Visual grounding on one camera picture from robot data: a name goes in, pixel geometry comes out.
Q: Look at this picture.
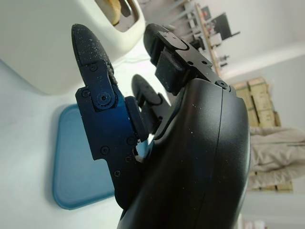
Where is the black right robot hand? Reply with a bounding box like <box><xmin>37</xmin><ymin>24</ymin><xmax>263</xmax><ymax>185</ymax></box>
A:
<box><xmin>71</xmin><ymin>22</ymin><xmax>251</xmax><ymax>229</ymax></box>

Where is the slice of toast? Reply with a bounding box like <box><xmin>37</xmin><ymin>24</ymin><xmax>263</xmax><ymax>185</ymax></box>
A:
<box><xmin>95</xmin><ymin>0</ymin><xmax>122</xmax><ymax>26</ymax></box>

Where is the cream two-slot toaster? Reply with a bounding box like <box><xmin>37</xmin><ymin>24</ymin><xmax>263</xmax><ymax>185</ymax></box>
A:
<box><xmin>0</xmin><ymin>0</ymin><xmax>146</xmax><ymax>96</ymax></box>

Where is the blue plastic tray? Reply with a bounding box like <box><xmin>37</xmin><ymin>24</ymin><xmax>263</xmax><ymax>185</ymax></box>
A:
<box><xmin>52</xmin><ymin>104</ymin><xmax>116</xmax><ymax>210</ymax></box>

